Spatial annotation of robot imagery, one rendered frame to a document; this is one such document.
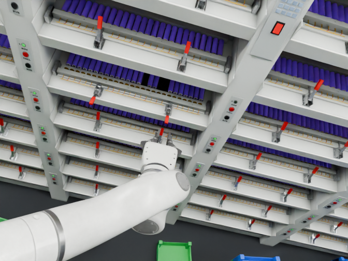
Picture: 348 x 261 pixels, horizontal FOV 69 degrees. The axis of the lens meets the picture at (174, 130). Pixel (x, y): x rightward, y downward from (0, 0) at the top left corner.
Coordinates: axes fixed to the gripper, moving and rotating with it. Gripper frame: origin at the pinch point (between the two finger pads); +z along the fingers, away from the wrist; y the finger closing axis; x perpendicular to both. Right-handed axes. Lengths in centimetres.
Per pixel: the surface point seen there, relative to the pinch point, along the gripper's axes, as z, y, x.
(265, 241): 30, 86, -92
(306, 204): 24, 83, -42
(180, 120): 14.9, 5.6, -2.6
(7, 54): 20, -61, 3
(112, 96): 16.7, -21.2, -0.7
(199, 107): 18.7, 11.0, 2.5
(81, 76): 18.3, -33.6, 3.2
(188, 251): 14, 35, -97
